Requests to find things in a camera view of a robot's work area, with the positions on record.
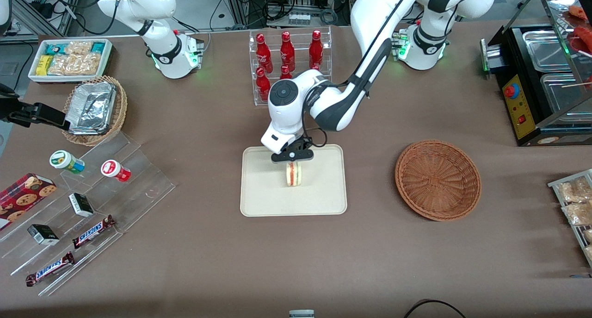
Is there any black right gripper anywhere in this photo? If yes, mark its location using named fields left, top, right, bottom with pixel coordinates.
left=0, top=84, right=70, bottom=127

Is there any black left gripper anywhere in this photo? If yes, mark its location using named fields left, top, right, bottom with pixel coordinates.
left=271, top=138, right=315, bottom=164

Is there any triangular sandwich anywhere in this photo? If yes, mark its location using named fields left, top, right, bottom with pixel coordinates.
left=285, top=162, right=304, bottom=187

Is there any beige plastic tray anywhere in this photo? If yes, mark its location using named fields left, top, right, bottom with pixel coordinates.
left=240, top=144, right=347, bottom=217

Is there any light wicker basket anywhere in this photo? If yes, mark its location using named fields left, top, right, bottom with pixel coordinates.
left=62, top=75, right=128, bottom=147

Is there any brown wicker basket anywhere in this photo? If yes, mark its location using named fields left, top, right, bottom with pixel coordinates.
left=395, top=139, right=482, bottom=222

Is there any tray of packaged pastries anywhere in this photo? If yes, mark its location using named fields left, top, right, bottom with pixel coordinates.
left=548, top=169, right=592, bottom=268

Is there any stack of foil containers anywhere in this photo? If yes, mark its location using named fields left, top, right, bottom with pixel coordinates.
left=65, top=82, right=117, bottom=135

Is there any white plastic snack bin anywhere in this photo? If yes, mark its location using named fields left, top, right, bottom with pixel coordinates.
left=28, top=38, right=114, bottom=84

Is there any green lid cup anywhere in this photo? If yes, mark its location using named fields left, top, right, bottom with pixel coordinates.
left=49, top=150, right=86, bottom=175

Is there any yellow snack pack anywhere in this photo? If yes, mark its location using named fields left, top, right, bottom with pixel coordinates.
left=36, top=55, right=54, bottom=76

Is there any large clear cracker bag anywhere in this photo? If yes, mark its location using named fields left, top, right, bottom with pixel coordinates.
left=48, top=53, right=101, bottom=76

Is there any small clear cracker bag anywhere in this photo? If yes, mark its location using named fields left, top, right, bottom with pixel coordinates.
left=65, top=41, right=94, bottom=56

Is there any red lid cup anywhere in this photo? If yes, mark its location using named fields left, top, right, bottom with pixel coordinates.
left=101, top=160, right=131, bottom=183

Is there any red cookie box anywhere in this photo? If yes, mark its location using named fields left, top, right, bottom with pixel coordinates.
left=0, top=173, right=57, bottom=231

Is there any clear acrylic bottle rack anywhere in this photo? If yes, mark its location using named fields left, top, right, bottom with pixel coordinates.
left=249, top=25, right=333, bottom=106

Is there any small black box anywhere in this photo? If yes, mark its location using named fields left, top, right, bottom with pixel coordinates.
left=27, top=224, right=60, bottom=246
left=68, top=193, right=94, bottom=218

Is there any clear acrylic stepped display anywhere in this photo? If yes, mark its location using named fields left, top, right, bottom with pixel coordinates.
left=0, top=132, right=176, bottom=296

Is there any snickers bar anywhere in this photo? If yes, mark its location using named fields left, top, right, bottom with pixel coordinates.
left=25, top=252, right=75, bottom=287
left=72, top=215, right=116, bottom=249

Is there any black food warmer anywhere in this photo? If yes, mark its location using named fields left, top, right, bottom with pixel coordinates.
left=480, top=0, right=592, bottom=147

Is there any steel food pan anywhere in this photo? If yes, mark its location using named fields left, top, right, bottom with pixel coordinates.
left=540, top=73, right=592, bottom=113
left=522, top=30, right=579, bottom=73

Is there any red sausage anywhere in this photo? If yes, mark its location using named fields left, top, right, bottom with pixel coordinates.
left=568, top=5, right=592, bottom=21
left=573, top=26, right=592, bottom=55

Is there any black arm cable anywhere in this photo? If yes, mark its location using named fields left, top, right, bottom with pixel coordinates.
left=301, top=0, right=417, bottom=147

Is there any aluminium frame rack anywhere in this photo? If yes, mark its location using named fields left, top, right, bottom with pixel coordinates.
left=12, top=0, right=85, bottom=38

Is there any black looped cable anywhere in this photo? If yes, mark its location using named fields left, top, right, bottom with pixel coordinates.
left=403, top=299, right=467, bottom=318

